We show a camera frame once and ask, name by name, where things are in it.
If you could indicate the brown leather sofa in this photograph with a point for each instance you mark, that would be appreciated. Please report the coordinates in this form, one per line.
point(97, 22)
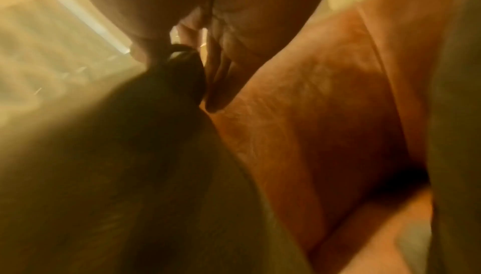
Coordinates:
point(319, 118)

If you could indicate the person's right hand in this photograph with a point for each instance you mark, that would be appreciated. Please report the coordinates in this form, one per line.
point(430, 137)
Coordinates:
point(244, 5)

